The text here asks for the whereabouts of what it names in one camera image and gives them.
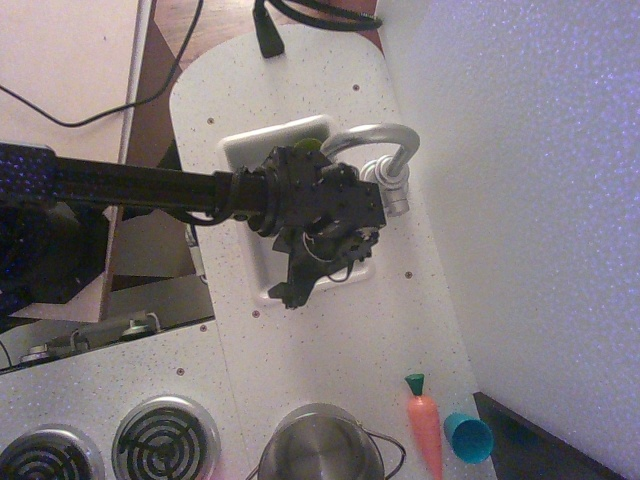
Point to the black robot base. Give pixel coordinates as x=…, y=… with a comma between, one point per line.
x=48, y=255

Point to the silver curved faucet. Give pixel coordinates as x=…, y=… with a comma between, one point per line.
x=392, y=147

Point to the stainless steel pot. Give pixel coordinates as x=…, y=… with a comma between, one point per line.
x=324, y=441

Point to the white toy sink basin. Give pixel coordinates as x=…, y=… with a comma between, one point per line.
x=265, y=267

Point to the green cup in sink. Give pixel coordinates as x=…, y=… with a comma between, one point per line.
x=307, y=145

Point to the orange toy carrot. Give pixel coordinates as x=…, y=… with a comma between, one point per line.
x=424, y=421

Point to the stove burner coil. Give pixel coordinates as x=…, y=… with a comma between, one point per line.
x=166, y=437
x=52, y=452

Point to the right stove burner coil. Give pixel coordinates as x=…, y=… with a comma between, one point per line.
x=166, y=437

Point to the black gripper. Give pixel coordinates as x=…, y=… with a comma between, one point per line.
x=322, y=205

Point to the left stove burner coil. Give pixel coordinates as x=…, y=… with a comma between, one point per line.
x=52, y=452

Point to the teal plastic cup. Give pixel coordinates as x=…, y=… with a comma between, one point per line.
x=471, y=439

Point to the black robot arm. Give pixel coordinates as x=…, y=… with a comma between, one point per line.
x=34, y=175

